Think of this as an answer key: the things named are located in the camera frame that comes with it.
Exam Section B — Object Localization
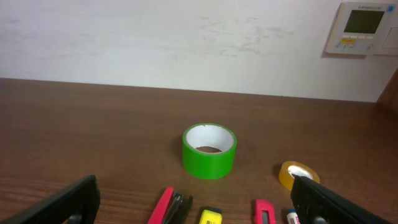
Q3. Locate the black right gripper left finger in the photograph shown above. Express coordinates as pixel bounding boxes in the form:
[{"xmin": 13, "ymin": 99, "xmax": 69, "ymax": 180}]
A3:
[{"xmin": 2, "ymin": 175, "xmax": 101, "ymax": 224}]

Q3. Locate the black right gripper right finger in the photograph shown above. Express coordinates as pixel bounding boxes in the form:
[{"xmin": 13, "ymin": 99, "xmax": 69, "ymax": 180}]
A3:
[{"xmin": 290, "ymin": 175, "xmax": 391, "ymax": 224}]

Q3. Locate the small yellow tape roll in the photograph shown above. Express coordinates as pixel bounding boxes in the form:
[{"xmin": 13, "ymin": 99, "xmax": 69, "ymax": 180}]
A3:
[{"xmin": 279, "ymin": 161, "xmax": 320, "ymax": 191}]

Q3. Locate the red stapler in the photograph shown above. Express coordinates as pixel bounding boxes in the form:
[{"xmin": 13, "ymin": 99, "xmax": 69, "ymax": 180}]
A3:
[{"xmin": 147, "ymin": 187, "xmax": 193, "ymax": 224}]

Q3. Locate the green tape roll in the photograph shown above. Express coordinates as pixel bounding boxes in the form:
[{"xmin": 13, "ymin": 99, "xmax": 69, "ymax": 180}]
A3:
[{"xmin": 182, "ymin": 123, "xmax": 238, "ymax": 180}]

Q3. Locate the blue whiteboard marker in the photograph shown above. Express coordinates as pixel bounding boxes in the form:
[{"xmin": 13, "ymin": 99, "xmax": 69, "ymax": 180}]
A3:
[{"xmin": 287, "ymin": 209, "xmax": 300, "ymax": 224}]

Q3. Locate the red utility knife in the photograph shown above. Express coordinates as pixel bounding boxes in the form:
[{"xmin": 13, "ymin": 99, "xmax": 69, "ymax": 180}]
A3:
[{"xmin": 254, "ymin": 199, "xmax": 276, "ymax": 224}]

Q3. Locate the yellow highlighter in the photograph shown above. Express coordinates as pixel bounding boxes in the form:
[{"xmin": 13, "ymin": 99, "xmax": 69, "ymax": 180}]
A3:
[{"xmin": 199, "ymin": 207, "xmax": 222, "ymax": 224}]

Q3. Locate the wall thermostat panel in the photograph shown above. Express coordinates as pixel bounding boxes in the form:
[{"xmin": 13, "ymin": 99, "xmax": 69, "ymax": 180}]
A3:
[{"xmin": 325, "ymin": 2, "xmax": 396, "ymax": 55}]

